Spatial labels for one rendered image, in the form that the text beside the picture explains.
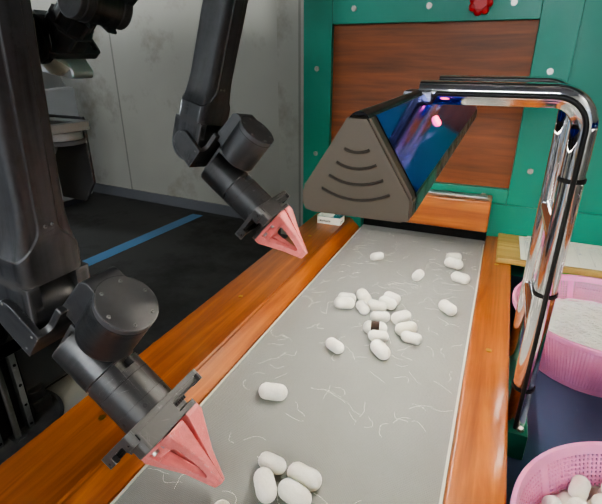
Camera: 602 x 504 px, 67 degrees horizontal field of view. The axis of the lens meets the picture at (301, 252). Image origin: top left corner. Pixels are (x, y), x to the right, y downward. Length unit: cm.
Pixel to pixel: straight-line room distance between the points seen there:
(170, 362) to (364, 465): 29
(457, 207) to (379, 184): 75
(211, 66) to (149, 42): 313
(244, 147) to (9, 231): 34
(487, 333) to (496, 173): 47
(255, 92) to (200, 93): 256
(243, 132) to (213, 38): 14
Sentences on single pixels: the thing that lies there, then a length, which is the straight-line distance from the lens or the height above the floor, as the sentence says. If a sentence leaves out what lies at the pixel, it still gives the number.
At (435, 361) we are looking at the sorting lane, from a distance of 71.
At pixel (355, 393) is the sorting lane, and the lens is 63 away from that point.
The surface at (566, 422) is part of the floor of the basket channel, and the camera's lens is 78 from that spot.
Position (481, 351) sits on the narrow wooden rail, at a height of 77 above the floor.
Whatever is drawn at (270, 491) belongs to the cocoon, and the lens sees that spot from 50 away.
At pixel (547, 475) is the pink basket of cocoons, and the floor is 75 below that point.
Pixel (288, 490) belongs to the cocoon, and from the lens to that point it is 50.
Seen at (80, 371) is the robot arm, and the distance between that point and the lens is 49.
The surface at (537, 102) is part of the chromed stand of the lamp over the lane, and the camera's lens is 52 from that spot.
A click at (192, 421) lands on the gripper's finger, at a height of 82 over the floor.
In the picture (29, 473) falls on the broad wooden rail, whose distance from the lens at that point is 57.
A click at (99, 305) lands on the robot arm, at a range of 42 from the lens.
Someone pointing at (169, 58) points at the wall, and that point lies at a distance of 373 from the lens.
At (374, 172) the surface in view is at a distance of 32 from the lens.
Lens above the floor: 115
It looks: 23 degrees down
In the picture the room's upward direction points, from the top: straight up
